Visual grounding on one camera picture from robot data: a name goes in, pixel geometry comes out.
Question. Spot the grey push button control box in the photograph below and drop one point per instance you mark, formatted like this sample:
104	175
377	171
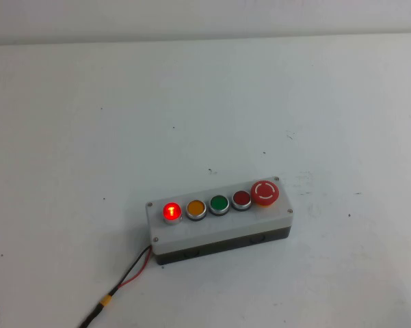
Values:
222	227

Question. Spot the yellow push button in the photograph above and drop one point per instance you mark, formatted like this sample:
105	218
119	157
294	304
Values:
196	208

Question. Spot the green push button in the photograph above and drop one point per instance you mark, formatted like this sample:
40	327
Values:
219	203

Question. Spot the dark red push button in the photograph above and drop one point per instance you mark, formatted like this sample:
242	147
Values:
241	199

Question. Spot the red mushroom emergency stop button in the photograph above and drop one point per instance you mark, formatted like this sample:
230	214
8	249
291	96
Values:
264	192

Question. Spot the red indicator lamp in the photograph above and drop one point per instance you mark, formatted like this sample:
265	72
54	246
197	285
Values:
171	212

